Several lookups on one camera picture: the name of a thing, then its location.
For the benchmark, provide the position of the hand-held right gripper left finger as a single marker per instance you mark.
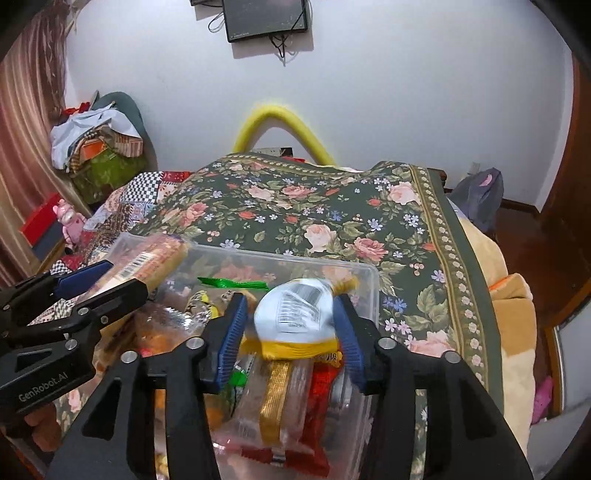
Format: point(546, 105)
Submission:
point(231, 341)

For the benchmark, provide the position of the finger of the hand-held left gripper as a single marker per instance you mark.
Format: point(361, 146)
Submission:
point(111, 300)
point(85, 277)

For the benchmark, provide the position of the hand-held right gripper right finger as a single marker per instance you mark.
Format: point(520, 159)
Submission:
point(346, 341)

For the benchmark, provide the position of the small green wrapper packet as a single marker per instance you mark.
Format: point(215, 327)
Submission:
point(238, 378)

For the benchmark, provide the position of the red snack packet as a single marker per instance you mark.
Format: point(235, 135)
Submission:
point(323, 383)

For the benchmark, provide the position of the long tan cracker pack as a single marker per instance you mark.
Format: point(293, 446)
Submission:
point(147, 261)

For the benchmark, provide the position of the silver packet with yellow ends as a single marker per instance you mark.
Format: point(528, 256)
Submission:
point(295, 318)

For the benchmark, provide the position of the brown pastry packet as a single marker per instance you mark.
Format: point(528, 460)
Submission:
point(159, 332)

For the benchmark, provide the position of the clear plastic storage box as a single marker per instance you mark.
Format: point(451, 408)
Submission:
point(364, 286)

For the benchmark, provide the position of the clear bag with green strip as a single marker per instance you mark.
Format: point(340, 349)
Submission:
point(231, 283)

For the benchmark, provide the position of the biscuit packet with gold band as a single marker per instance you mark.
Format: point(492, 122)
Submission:
point(277, 397)

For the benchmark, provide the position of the person's left hand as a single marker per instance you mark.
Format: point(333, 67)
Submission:
point(44, 429)

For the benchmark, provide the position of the pink toy figure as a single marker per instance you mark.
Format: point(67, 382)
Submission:
point(69, 224)

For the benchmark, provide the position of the red box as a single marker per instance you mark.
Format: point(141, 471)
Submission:
point(39, 219)

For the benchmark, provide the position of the patchwork quilt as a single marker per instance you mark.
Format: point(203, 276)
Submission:
point(138, 194)

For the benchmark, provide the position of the pile of clothes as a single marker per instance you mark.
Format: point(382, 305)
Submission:
point(92, 134)

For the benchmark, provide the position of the striped curtain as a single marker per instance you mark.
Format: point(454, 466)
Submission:
point(27, 138)

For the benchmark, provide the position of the cream fleece blanket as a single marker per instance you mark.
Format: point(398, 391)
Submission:
point(512, 341)

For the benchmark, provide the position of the teal chair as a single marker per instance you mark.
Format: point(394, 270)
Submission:
point(124, 104)

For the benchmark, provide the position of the white power strip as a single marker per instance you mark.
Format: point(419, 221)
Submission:
point(277, 151)

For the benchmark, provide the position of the grey backpack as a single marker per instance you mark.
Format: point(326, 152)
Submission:
point(480, 198)

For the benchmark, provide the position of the pink slippers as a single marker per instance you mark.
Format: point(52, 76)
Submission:
point(542, 399)

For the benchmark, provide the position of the white door with stickers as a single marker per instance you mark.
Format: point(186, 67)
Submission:
point(568, 369)

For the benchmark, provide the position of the yellow foam tube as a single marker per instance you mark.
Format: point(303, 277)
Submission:
point(277, 110)

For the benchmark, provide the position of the small black monitor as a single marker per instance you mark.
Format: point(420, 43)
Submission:
point(265, 18)

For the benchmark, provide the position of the wooden door frame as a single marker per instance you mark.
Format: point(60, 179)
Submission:
point(572, 207)

